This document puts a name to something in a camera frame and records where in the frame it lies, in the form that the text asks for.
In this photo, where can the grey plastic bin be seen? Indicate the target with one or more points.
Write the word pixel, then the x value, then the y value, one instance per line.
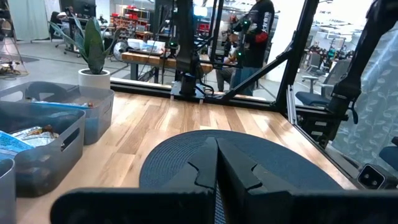
pixel 46 168
pixel 96 124
pixel 7 193

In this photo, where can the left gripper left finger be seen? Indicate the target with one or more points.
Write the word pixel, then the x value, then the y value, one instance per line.
pixel 206 168

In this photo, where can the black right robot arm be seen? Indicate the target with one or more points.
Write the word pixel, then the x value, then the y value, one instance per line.
pixel 186 46

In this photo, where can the red parts shelf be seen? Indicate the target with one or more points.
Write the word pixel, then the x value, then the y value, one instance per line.
pixel 130 15

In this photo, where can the round dark woven mat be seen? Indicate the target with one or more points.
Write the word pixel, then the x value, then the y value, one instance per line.
pixel 295 171

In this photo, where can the clear plastic box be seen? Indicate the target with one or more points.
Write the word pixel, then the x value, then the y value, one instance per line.
pixel 136 43

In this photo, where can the dark blue snack bag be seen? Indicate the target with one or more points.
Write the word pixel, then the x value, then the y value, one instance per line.
pixel 35 135

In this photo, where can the white round plant pot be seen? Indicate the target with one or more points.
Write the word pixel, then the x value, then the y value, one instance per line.
pixel 93 81

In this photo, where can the pale green curtain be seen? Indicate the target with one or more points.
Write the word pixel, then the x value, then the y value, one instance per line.
pixel 29 18

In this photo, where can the green snake plant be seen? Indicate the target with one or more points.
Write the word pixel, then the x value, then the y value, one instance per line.
pixel 93 46

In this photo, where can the person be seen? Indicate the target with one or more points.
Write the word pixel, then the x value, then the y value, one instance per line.
pixel 376 102
pixel 224 77
pixel 258 37
pixel 63 17

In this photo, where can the blue chair seat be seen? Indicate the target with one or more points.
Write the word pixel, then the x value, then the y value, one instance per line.
pixel 390 157

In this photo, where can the blue red-ended granola bar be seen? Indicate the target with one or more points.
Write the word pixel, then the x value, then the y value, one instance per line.
pixel 62 104

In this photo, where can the silver round fan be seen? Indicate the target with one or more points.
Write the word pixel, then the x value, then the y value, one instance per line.
pixel 119 50

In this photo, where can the black rig frame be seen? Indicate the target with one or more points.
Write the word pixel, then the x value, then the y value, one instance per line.
pixel 298 46

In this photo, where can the grey office chair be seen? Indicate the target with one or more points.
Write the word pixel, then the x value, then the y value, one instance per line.
pixel 311 98

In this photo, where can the blue silver granola bar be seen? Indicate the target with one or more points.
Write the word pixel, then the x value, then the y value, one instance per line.
pixel 12 144

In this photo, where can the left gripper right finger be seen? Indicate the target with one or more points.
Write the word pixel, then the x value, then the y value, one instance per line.
pixel 236 174

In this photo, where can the black background robot arm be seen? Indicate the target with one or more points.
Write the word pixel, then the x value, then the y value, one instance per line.
pixel 241 46

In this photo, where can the black box white socket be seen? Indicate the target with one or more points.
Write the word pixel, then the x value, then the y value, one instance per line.
pixel 371 177

